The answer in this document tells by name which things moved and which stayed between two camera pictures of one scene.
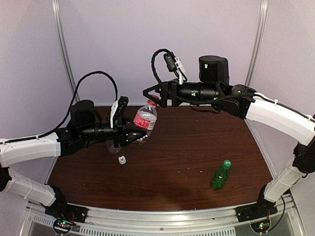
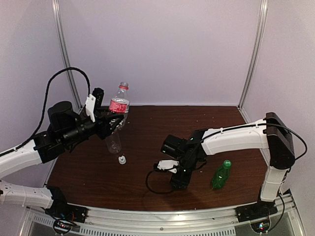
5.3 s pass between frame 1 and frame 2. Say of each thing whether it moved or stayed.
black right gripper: moved
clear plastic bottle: stayed
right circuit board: stayed
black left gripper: moved
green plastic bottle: stayed
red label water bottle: moved
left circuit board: stayed
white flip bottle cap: stayed
